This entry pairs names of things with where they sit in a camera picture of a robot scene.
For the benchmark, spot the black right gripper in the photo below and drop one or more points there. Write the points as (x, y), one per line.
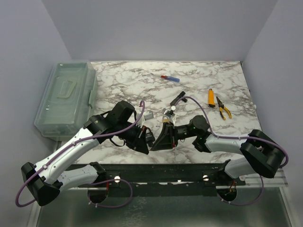
(168, 139)

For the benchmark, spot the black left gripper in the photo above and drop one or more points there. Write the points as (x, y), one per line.
(139, 142)

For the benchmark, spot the yellow handled pliers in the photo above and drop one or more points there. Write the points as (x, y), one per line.
(222, 108)

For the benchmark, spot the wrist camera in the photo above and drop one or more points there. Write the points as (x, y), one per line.
(168, 114)
(145, 117)

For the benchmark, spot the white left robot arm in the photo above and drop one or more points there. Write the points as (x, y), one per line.
(50, 176)

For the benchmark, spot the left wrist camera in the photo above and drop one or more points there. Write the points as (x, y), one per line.
(145, 117)

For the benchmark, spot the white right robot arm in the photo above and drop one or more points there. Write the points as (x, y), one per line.
(260, 154)

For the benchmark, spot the black T-handle tool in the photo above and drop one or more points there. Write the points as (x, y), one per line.
(180, 96)

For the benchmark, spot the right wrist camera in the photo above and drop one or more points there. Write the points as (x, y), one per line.
(168, 114)

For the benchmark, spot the orange utility knife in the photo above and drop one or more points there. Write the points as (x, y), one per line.
(211, 102)

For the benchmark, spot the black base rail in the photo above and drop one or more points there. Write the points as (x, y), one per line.
(155, 180)

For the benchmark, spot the red blue screwdriver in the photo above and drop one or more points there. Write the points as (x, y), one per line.
(169, 78)

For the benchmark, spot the clear green plastic toolbox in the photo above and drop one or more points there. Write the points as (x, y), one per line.
(68, 101)

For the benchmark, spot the black padlock with key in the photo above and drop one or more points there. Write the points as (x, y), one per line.
(149, 137)

